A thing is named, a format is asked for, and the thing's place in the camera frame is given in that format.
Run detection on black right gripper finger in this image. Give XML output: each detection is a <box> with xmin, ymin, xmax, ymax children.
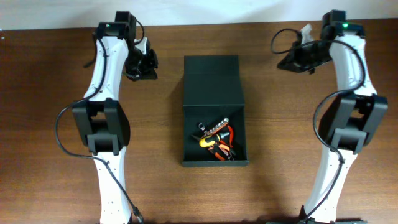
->
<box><xmin>277</xmin><ymin>47</ymin><xmax>303</xmax><ymax>72</ymax></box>
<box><xmin>295</xmin><ymin>60</ymin><xmax>328</xmax><ymax>74</ymax></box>

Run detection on black storage box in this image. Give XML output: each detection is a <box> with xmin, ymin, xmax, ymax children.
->
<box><xmin>182</xmin><ymin>55</ymin><xmax>249</xmax><ymax>167</ymax></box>

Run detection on silver ring spanner wrench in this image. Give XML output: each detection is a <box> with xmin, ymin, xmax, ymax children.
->
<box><xmin>198</xmin><ymin>123</ymin><xmax>235</xmax><ymax>162</ymax></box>

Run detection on orange socket bit rail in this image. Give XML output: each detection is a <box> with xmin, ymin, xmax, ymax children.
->
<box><xmin>205</xmin><ymin>117</ymin><xmax>229</xmax><ymax>136</ymax></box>

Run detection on yellow black screwdriver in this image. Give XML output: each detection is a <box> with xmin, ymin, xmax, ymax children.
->
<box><xmin>199</xmin><ymin>132</ymin><xmax>230</xmax><ymax>147</ymax></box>

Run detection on red handled small cutters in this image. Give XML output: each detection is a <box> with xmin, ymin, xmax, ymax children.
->
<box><xmin>215</xmin><ymin>125</ymin><xmax>236</xmax><ymax>158</ymax></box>

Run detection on orange black handled pliers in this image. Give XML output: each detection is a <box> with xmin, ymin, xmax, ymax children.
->
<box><xmin>191</xmin><ymin>132</ymin><xmax>233</xmax><ymax>161</ymax></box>

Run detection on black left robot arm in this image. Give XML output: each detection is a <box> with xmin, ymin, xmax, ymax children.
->
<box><xmin>72</xmin><ymin>11</ymin><xmax>159</xmax><ymax>223</ymax></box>

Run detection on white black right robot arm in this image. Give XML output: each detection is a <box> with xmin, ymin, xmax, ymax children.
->
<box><xmin>277</xmin><ymin>9</ymin><xmax>388</xmax><ymax>223</ymax></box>

